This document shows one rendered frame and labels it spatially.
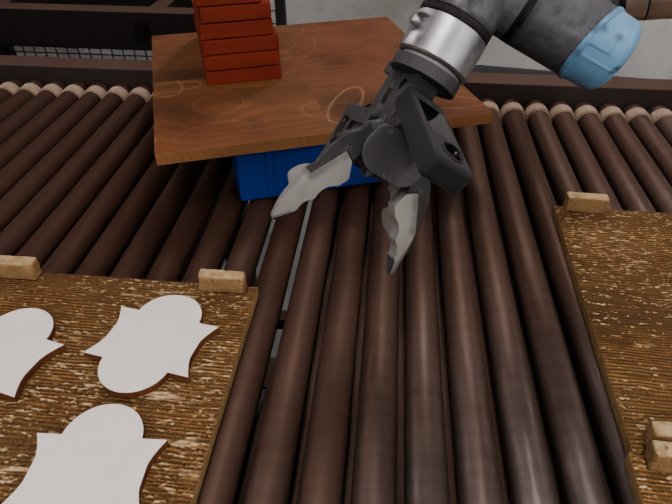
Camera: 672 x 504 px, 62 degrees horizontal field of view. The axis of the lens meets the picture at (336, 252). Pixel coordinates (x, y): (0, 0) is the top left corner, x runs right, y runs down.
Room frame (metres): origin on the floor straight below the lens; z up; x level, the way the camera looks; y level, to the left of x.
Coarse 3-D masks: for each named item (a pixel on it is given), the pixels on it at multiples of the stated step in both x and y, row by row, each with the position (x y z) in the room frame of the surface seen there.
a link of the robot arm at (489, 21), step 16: (432, 0) 0.55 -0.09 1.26; (448, 0) 0.54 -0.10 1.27; (464, 0) 0.53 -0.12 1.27; (480, 0) 0.53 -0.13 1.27; (496, 0) 0.54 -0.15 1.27; (512, 0) 0.53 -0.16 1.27; (464, 16) 0.52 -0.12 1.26; (480, 16) 0.53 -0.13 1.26; (496, 16) 0.54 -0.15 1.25; (512, 16) 0.53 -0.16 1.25; (480, 32) 0.52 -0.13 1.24; (496, 32) 0.55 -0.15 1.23
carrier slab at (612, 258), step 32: (576, 224) 0.64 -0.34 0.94; (608, 224) 0.64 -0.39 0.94; (640, 224) 0.64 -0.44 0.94; (576, 256) 0.57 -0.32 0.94; (608, 256) 0.57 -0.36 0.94; (640, 256) 0.57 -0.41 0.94; (576, 288) 0.52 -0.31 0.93; (608, 288) 0.51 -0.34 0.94; (640, 288) 0.51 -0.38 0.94; (608, 320) 0.45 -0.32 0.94; (640, 320) 0.45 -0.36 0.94; (608, 352) 0.40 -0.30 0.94; (640, 352) 0.40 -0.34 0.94; (608, 384) 0.37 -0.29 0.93; (640, 384) 0.36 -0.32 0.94; (640, 416) 0.32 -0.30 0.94; (640, 448) 0.29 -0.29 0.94
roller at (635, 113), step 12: (624, 108) 1.08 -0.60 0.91; (636, 108) 1.06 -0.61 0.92; (636, 120) 1.02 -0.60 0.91; (648, 120) 1.01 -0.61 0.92; (636, 132) 0.99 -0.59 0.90; (648, 132) 0.96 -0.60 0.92; (648, 144) 0.93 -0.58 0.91; (660, 144) 0.91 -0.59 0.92; (660, 156) 0.88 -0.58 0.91; (660, 168) 0.86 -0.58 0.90
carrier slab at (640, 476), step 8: (632, 456) 0.28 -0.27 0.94; (640, 456) 0.28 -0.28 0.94; (632, 464) 0.27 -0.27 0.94; (640, 464) 0.27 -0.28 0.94; (632, 472) 0.27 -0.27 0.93; (640, 472) 0.26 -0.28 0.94; (648, 472) 0.26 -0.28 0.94; (656, 472) 0.26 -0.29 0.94; (664, 472) 0.26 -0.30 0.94; (632, 480) 0.26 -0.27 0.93; (640, 480) 0.26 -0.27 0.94; (648, 480) 0.26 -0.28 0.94; (656, 480) 0.26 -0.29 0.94; (664, 480) 0.26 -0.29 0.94; (632, 488) 0.25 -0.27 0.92; (640, 488) 0.25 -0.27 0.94; (648, 488) 0.25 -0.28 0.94; (656, 488) 0.25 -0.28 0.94; (664, 488) 0.25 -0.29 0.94; (640, 496) 0.24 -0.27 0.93; (648, 496) 0.24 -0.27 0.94; (656, 496) 0.24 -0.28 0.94; (664, 496) 0.24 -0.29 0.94
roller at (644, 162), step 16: (608, 112) 1.05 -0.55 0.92; (608, 128) 1.01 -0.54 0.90; (624, 128) 0.98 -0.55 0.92; (624, 144) 0.93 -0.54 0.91; (640, 144) 0.91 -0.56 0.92; (640, 160) 0.86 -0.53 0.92; (640, 176) 0.82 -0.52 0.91; (656, 176) 0.80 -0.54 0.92; (656, 192) 0.76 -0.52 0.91; (656, 208) 0.73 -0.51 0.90
